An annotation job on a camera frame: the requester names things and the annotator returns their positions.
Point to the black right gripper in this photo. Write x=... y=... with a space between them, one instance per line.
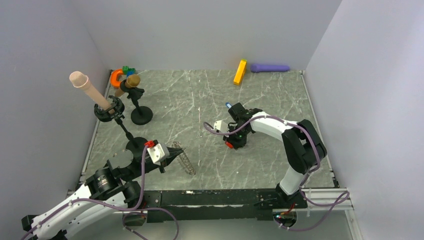
x=236 y=144

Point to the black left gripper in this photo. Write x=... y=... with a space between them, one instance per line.
x=166 y=161

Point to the red tag key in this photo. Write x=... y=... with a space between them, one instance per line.
x=229 y=145

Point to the metal disc with keyrings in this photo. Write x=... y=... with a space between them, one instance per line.
x=183 y=159

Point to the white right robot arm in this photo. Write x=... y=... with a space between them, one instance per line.
x=303 y=147

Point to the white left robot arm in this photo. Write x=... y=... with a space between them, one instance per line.
x=110 y=189

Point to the black round stand base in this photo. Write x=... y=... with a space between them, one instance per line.
x=137 y=144

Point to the black short microphone stand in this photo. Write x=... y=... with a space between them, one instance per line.
x=141 y=115

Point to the yellow block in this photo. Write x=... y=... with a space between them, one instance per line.
x=240 y=72

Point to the purple cylinder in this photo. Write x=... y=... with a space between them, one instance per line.
x=258 y=68

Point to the gold microphone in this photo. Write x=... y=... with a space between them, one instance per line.
x=131 y=82

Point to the orange horseshoe toy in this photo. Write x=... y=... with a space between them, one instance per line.
x=115 y=78

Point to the green blue toy bricks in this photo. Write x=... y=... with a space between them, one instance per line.
x=127 y=71

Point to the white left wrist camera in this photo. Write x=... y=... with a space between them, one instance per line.
x=157 y=151

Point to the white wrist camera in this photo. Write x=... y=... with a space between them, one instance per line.
x=220 y=126
x=157 y=151

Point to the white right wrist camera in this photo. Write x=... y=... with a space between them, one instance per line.
x=220 y=126

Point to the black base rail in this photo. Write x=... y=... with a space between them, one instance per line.
x=217 y=204

